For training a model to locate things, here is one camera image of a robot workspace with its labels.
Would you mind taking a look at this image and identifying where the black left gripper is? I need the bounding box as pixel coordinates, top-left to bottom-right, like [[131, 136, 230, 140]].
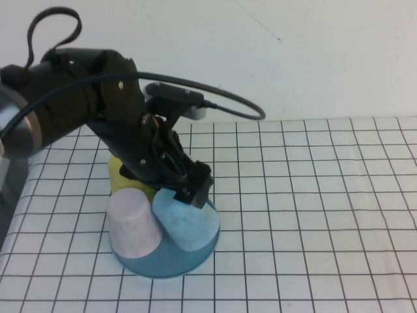
[[139, 112, 214, 209]]

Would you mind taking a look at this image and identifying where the light blue plastic cup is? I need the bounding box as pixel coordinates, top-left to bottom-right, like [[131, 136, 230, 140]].
[[152, 189, 220, 252]]

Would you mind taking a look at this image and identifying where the pink plastic cup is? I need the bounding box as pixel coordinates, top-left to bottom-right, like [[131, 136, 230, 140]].
[[107, 188, 164, 258]]

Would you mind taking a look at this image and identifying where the blue cup stand tray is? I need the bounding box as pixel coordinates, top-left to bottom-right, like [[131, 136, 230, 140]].
[[110, 198, 222, 279]]

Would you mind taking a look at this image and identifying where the yellow plastic cup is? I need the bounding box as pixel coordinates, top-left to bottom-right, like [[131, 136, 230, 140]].
[[108, 155, 158, 205]]

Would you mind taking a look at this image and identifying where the white black grid tablecloth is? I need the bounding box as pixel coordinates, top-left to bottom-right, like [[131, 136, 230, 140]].
[[0, 117, 417, 313]]

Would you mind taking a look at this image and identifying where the dark grey side object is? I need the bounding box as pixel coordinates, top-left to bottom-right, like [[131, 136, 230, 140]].
[[0, 156, 31, 200]]

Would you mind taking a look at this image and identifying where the thin black camera cable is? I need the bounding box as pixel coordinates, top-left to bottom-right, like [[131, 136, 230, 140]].
[[0, 71, 266, 140]]

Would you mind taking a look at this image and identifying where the braided black looped cable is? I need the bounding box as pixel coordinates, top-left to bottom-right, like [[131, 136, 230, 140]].
[[25, 6, 82, 71]]

